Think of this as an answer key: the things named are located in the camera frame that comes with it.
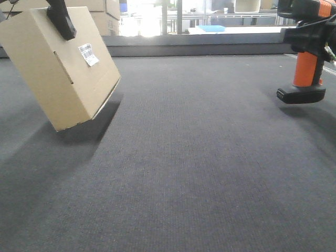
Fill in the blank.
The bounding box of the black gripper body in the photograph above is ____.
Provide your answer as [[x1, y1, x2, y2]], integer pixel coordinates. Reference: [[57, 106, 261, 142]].
[[280, 15, 335, 63]]

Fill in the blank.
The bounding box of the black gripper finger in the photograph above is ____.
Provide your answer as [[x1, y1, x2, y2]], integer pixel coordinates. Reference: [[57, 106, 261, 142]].
[[47, 0, 77, 41]]

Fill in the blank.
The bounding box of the orange black barcode scanner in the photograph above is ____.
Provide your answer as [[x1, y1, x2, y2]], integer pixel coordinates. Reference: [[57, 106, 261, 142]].
[[277, 0, 335, 104]]

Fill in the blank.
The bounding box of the brown cardboard package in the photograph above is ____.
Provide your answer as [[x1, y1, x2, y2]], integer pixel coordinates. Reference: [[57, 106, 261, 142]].
[[1, 6, 121, 131]]

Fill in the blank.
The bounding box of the lower stacked cardboard box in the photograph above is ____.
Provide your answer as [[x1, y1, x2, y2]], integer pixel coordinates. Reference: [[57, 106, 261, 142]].
[[90, 12, 120, 36]]

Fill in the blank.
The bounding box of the stacked cardboard box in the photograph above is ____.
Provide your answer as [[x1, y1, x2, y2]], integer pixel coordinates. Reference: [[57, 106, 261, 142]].
[[12, 0, 120, 19], [90, 12, 120, 36]]

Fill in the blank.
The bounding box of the upper stacked cardboard box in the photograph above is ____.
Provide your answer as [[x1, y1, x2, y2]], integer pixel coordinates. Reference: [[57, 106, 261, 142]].
[[12, 0, 120, 19]]

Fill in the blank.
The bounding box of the white barcode label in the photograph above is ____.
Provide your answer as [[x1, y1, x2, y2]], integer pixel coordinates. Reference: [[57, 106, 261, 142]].
[[78, 44, 99, 67]]

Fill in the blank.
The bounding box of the blue flat tray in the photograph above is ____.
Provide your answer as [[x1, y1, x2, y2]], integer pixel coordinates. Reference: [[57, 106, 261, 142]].
[[195, 25, 226, 34]]

